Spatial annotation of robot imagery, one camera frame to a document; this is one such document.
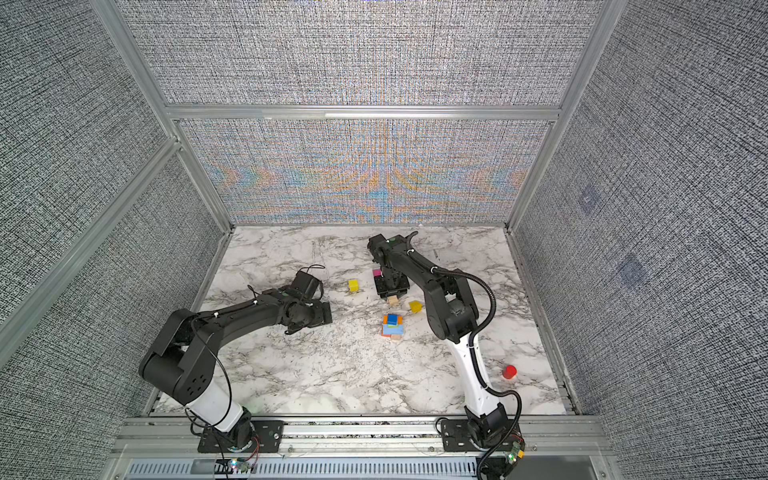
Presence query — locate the red wood cylinder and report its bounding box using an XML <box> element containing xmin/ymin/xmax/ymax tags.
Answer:
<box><xmin>503</xmin><ymin>365</ymin><xmax>518</xmax><ymax>380</ymax></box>

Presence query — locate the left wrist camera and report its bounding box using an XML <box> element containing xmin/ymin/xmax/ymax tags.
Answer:
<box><xmin>290</xmin><ymin>270</ymin><xmax>324</xmax><ymax>301</ymax></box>

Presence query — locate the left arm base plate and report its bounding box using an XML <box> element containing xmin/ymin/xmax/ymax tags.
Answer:
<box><xmin>197</xmin><ymin>420</ymin><xmax>285</xmax><ymax>454</ymax></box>

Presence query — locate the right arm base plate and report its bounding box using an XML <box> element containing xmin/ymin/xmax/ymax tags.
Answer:
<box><xmin>435</xmin><ymin>417</ymin><xmax>526</xmax><ymax>454</ymax></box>

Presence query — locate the light blue wood block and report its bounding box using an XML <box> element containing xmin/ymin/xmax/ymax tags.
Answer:
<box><xmin>382</xmin><ymin>325</ymin><xmax>404</xmax><ymax>335</ymax></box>

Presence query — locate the orange wood block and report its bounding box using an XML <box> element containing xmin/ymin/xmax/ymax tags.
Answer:
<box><xmin>383</xmin><ymin>315</ymin><xmax>403</xmax><ymax>328</ymax></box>

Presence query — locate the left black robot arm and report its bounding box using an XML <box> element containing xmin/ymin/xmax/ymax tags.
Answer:
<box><xmin>138</xmin><ymin>289</ymin><xmax>332</xmax><ymax>452</ymax></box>

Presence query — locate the aluminium mounting rail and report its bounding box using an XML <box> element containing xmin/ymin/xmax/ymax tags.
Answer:
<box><xmin>109</xmin><ymin>414</ymin><xmax>614</xmax><ymax>458</ymax></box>

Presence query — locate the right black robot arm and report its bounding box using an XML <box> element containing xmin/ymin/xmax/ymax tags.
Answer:
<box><xmin>367</xmin><ymin>234</ymin><xmax>518</xmax><ymax>450</ymax></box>

